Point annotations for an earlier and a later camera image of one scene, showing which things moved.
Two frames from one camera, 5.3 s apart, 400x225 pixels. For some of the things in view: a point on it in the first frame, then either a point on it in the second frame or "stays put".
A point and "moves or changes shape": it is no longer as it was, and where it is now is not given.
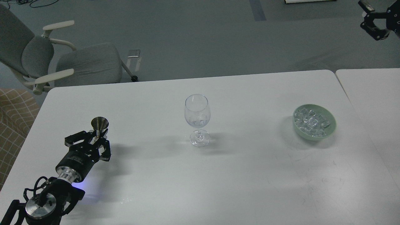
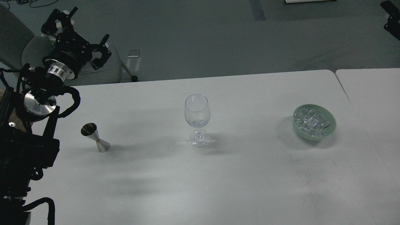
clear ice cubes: x=311 y=122 stays put
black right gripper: x=392 y=15 -> x=390 y=7
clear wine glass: x=197 y=111 stays put
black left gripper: x=80 y=157 -> x=72 y=51
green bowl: x=314 y=122 stays put
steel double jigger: x=99 y=123 moves or changes shape
